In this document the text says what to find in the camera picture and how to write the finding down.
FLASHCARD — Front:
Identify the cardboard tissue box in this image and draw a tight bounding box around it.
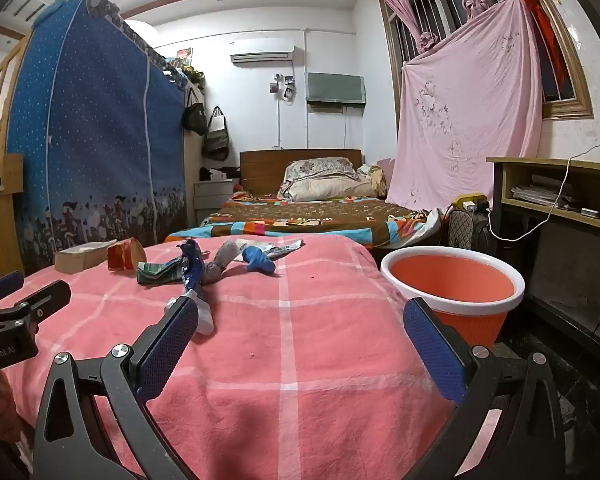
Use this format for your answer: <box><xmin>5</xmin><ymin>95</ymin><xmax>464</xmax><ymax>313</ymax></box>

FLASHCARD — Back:
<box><xmin>54</xmin><ymin>241</ymin><xmax>118</xmax><ymax>274</ymax></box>

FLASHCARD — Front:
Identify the blue snack wrapper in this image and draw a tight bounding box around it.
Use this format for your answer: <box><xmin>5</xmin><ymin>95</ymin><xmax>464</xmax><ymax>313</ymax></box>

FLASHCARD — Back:
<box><xmin>166</xmin><ymin>238</ymin><xmax>216</xmax><ymax>336</ymax></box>

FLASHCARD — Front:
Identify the dark clothes pile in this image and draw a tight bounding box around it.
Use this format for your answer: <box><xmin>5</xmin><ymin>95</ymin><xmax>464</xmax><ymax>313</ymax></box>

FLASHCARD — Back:
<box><xmin>200</xmin><ymin>166</ymin><xmax>241</xmax><ymax>181</ymax></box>

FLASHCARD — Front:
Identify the floral pillow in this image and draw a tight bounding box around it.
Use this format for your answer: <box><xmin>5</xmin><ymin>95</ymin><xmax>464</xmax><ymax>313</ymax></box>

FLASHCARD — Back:
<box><xmin>284</xmin><ymin>157</ymin><xmax>357</xmax><ymax>181</ymax></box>

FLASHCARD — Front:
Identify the dark hanging bag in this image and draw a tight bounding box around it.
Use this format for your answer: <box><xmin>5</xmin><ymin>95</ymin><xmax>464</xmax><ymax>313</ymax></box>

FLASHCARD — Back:
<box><xmin>181</xmin><ymin>87</ymin><xmax>208</xmax><ymax>136</ymax></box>

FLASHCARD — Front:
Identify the grey cloth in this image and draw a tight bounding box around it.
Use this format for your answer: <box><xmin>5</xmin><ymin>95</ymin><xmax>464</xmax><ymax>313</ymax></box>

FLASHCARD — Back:
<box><xmin>200</xmin><ymin>240</ymin><xmax>243</xmax><ymax>283</ymax></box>

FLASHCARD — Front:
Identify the wooden shelf unit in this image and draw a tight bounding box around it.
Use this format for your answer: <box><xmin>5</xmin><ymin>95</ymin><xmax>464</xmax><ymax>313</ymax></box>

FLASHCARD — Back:
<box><xmin>0</xmin><ymin>35</ymin><xmax>31</xmax><ymax>281</ymax></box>

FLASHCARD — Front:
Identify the pink hanging sheet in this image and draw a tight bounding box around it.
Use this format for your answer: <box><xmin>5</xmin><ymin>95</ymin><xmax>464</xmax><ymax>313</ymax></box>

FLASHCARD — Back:
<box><xmin>386</xmin><ymin>0</ymin><xmax>545</xmax><ymax>211</ymax></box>

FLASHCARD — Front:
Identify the white nightstand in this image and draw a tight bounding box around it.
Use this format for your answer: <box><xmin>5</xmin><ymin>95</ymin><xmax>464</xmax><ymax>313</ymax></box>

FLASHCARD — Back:
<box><xmin>193</xmin><ymin>178</ymin><xmax>241</xmax><ymax>226</ymax></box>

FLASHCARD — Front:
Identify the wall socket with plugs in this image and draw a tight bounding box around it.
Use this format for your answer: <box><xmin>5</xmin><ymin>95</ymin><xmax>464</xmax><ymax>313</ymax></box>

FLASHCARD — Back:
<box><xmin>269</xmin><ymin>74</ymin><xmax>296</xmax><ymax>102</ymax></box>

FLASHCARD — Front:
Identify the blue fabric wardrobe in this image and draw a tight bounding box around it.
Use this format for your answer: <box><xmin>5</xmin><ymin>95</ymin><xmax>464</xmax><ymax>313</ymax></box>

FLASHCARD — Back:
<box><xmin>5</xmin><ymin>0</ymin><xmax>191</xmax><ymax>276</ymax></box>

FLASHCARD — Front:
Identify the white cable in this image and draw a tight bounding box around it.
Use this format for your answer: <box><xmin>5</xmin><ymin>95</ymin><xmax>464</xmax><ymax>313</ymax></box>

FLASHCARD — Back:
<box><xmin>487</xmin><ymin>137</ymin><xmax>600</xmax><ymax>242</ymax></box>

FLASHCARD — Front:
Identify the grey hanging tote bag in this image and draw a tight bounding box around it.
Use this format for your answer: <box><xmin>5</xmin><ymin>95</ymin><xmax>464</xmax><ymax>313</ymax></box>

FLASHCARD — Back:
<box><xmin>202</xmin><ymin>106</ymin><xmax>229</xmax><ymax>161</ymax></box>

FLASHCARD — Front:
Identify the black bag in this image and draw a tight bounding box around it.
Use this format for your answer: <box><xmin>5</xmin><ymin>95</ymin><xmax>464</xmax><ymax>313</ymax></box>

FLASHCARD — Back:
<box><xmin>472</xmin><ymin>212</ymin><xmax>498</xmax><ymax>256</ymax></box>

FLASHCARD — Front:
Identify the crumpled floral cloth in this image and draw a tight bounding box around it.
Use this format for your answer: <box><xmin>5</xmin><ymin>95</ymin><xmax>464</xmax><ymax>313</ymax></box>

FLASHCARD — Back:
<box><xmin>357</xmin><ymin>164</ymin><xmax>388</xmax><ymax>196</ymax></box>

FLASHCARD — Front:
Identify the wooden desk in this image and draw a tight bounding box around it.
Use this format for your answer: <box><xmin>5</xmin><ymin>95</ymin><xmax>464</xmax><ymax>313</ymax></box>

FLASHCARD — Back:
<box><xmin>486</xmin><ymin>156</ymin><xmax>600</xmax><ymax>346</ymax></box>

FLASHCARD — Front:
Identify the green covered wall appliance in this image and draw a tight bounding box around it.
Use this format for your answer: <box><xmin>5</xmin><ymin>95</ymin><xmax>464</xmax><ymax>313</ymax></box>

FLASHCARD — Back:
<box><xmin>305</xmin><ymin>72</ymin><xmax>367</xmax><ymax>108</ymax></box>

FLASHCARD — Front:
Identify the white air conditioner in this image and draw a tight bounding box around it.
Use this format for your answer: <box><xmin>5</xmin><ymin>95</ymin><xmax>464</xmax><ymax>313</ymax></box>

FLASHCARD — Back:
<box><xmin>230</xmin><ymin>37</ymin><xmax>297</xmax><ymax>65</ymax></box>

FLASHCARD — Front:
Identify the white toothpaste tube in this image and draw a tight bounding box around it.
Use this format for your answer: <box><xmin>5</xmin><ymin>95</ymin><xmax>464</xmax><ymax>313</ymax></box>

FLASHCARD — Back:
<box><xmin>267</xmin><ymin>240</ymin><xmax>303</xmax><ymax>261</ymax></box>

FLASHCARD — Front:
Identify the bed with colourful blanket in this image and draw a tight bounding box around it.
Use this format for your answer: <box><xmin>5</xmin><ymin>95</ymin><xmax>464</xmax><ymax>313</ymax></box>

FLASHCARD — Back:
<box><xmin>165</xmin><ymin>195</ymin><xmax>443</xmax><ymax>251</ymax></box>

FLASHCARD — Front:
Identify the orange bucket with white rim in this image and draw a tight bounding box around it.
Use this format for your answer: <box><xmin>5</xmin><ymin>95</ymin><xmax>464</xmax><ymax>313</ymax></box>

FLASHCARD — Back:
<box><xmin>380</xmin><ymin>247</ymin><xmax>526</xmax><ymax>348</ymax></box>

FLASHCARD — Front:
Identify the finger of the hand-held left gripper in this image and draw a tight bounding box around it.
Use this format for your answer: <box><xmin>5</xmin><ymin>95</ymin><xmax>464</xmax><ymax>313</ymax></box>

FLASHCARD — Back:
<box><xmin>0</xmin><ymin>280</ymin><xmax>72</xmax><ymax>331</ymax></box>
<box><xmin>0</xmin><ymin>271</ymin><xmax>25</xmax><ymax>306</ymax></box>

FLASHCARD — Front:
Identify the blue glove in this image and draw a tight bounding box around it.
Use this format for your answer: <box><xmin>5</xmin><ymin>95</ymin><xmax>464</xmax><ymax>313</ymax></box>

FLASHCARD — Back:
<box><xmin>241</xmin><ymin>245</ymin><xmax>277</xmax><ymax>275</ymax></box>

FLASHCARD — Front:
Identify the cream pillow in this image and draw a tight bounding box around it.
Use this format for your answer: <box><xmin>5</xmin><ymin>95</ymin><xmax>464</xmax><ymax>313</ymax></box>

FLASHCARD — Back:
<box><xmin>278</xmin><ymin>177</ymin><xmax>376</xmax><ymax>202</ymax></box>

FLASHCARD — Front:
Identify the red hanging cloth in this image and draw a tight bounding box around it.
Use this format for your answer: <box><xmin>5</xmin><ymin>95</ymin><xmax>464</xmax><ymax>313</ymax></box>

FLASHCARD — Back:
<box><xmin>520</xmin><ymin>0</ymin><xmax>568</xmax><ymax>78</ymax></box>

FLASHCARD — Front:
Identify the checked bag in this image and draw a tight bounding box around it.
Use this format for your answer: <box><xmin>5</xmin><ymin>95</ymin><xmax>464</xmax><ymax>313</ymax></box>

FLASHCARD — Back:
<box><xmin>447</xmin><ymin>209</ymin><xmax>476</xmax><ymax>250</ymax></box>

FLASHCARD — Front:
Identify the green wrapper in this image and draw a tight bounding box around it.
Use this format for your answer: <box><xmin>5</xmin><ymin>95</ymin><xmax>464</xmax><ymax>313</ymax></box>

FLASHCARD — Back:
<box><xmin>136</xmin><ymin>255</ymin><xmax>186</xmax><ymax>286</ymax></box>

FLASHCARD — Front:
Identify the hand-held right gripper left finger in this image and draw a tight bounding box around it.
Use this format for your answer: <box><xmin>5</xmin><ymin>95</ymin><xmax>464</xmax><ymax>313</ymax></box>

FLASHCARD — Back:
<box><xmin>32</xmin><ymin>296</ymin><xmax>201</xmax><ymax>480</ymax></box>

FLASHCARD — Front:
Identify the wooden framed barred window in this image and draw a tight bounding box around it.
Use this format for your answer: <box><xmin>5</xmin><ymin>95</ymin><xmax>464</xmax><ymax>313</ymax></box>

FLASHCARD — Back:
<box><xmin>377</xmin><ymin>0</ymin><xmax>593</xmax><ymax>121</ymax></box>

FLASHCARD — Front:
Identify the colourful clutter pile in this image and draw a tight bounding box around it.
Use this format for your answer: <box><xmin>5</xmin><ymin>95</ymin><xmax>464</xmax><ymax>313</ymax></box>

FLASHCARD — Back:
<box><xmin>165</xmin><ymin>47</ymin><xmax>206</xmax><ymax>91</ymax></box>

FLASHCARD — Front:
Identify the stack of papers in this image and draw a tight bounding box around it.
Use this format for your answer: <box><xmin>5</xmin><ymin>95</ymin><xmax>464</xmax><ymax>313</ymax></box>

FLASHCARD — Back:
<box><xmin>511</xmin><ymin>174</ymin><xmax>581</xmax><ymax>208</ymax></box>

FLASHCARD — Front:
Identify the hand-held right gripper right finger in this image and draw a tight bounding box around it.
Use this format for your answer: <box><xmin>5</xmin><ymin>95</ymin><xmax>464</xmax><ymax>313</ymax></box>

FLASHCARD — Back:
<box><xmin>402</xmin><ymin>297</ymin><xmax>566</xmax><ymax>480</ymax></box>

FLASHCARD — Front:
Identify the wooden bed headboard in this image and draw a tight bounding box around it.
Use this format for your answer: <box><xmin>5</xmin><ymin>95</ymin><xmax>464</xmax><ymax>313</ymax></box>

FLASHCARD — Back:
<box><xmin>239</xmin><ymin>148</ymin><xmax>363</xmax><ymax>196</ymax></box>

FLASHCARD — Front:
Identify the yellow power strip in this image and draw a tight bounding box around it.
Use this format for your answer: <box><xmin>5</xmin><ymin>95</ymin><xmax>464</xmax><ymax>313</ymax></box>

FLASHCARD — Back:
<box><xmin>452</xmin><ymin>194</ymin><xmax>491</xmax><ymax>213</ymax></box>

